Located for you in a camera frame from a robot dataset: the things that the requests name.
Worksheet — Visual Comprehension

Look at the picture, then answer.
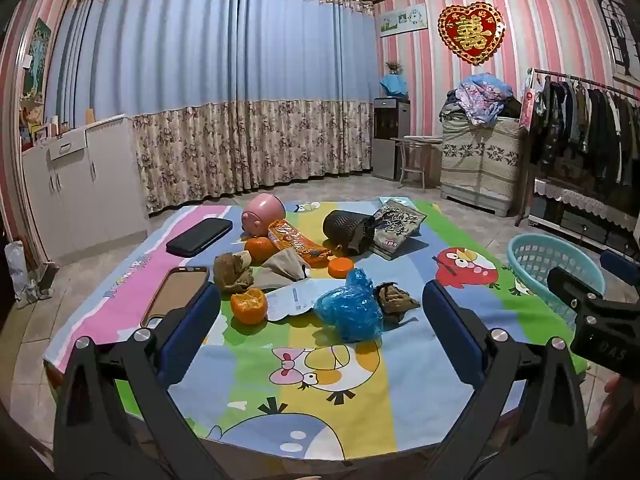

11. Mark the clothes rack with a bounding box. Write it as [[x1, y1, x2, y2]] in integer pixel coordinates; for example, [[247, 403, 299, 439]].
[[514, 67, 640, 229]]

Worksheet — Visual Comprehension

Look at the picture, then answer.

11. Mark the smartphone with brown case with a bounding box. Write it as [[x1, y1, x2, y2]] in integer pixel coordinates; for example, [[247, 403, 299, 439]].
[[140, 266, 211, 329]]

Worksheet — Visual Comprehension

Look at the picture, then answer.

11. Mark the black smartphone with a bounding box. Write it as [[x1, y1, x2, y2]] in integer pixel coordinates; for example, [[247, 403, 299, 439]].
[[166, 217, 234, 258]]

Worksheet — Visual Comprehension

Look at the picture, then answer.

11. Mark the white cabinet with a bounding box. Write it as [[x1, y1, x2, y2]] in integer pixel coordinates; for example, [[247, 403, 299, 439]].
[[22, 115, 151, 267]]

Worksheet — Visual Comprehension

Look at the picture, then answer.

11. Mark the beige paper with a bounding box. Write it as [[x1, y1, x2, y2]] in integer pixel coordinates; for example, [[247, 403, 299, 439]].
[[257, 248, 312, 289]]

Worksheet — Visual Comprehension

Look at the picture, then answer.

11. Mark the white plastic bag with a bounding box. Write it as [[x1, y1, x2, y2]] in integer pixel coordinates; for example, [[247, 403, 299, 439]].
[[4, 240, 42, 310]]

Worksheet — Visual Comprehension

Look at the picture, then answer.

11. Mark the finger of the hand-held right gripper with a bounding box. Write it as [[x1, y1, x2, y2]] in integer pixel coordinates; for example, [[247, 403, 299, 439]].
[[600, 249, 640, 282], [546, 266, 607, 312]]

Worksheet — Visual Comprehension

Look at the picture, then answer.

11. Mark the colourful cartoon printed mat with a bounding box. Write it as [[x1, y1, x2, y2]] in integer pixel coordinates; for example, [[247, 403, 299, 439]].
[[42, 200, 590, 461]]

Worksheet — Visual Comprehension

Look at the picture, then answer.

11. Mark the cabinet with patterned cover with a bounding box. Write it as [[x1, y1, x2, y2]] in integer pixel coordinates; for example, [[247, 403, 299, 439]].
[[438, 110, 524, 219]]

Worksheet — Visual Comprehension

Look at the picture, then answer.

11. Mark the whole tangerine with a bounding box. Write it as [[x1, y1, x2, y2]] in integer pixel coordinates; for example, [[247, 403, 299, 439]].
[[244, 236, 278, 265]]

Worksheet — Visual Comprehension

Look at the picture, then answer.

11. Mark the blue and floral curtain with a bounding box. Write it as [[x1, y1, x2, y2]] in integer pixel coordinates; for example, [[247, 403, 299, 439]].
[[45, 0, 377, 214]]

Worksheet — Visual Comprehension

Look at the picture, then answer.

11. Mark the row of hanging clothes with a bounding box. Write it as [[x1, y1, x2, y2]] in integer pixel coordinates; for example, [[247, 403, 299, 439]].
[[519, 75, 640, 187]]

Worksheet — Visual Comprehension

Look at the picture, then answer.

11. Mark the pile of clothes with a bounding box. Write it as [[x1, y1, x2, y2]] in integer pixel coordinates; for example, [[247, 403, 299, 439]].
[[440, 72, 524, 126]]

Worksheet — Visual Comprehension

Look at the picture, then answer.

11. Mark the brown crumpled paper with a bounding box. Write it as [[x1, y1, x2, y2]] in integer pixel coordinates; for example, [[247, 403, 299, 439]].
[[213, 251, 255, 294], [374, 281, 421, 325]]

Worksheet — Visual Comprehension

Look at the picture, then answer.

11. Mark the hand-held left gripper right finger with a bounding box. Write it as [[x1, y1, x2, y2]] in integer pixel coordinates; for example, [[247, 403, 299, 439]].
[[422, 280, 593, 480]]

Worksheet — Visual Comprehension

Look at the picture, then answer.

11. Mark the half peeled tangerine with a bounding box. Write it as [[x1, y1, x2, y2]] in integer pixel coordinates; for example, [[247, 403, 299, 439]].
[[230, 287, 269, 325]]

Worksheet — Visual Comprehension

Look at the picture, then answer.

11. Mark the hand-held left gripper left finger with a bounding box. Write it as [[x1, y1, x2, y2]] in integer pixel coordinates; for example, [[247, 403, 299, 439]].
[[52, 280, 226, 480]]

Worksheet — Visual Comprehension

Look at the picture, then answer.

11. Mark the black and white snack packet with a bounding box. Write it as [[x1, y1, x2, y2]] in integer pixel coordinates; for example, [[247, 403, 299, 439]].
[[370, 199, 429, 261]]

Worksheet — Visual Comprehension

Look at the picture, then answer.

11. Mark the blue plastic bag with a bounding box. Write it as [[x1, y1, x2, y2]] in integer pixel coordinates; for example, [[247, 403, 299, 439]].
[[313, 268, 385, 344]]

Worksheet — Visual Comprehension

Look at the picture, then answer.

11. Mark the person's right hand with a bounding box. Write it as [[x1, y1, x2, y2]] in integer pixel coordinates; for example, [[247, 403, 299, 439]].
[[594, 375, 640, 437]]

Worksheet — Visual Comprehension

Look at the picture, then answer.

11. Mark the white paper slip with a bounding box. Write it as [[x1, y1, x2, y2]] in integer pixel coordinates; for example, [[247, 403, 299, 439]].
[[265, 280, 334, 322]]

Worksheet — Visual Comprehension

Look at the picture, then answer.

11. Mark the colourful wall poster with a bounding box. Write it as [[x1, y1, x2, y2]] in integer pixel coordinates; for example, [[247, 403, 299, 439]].
[[19, 17, 54, 152]]

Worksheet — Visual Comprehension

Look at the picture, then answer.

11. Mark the pink piggy bank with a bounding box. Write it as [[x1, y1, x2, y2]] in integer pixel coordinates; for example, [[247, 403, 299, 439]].
[[241, 193, 287, 239]]

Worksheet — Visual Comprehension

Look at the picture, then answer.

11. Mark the red heart wall decoration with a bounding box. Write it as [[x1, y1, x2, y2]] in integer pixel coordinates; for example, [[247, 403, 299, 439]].
[[438, 4, 506, 66]]

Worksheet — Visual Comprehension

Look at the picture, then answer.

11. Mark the window wall poster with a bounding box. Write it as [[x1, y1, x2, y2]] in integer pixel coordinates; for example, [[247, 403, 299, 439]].
[[594, 0, 640, 82]]

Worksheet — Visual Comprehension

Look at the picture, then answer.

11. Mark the small wall picture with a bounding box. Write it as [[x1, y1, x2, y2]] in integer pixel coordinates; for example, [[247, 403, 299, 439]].
[[378, 2, 429, 39]]

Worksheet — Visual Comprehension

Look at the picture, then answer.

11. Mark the grey water dispenser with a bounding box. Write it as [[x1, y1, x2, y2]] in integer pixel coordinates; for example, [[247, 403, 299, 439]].
[[372, 97, 412, 181]]

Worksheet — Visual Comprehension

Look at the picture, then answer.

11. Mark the orange snack packet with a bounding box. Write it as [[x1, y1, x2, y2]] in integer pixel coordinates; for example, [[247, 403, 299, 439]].
[[267, 219, 334, 269]]

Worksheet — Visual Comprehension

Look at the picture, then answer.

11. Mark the blue covered water bottle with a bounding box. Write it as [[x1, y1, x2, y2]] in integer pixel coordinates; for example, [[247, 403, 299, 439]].
[[379, 74, 409, 101]]

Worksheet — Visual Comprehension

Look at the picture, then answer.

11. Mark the light blue plastic basket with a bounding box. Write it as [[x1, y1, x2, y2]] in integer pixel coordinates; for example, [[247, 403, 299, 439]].
[[507, 233, 606, 332]]

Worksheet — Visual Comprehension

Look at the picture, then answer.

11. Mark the dark cabinet with lace cloth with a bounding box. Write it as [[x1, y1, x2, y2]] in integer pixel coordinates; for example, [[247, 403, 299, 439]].
[[527, 177, 640, 252]]

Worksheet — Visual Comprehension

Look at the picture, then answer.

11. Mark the black ribbed pouch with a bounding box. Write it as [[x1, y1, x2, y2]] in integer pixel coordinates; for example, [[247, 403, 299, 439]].
[[322, 209, 377, 256]]

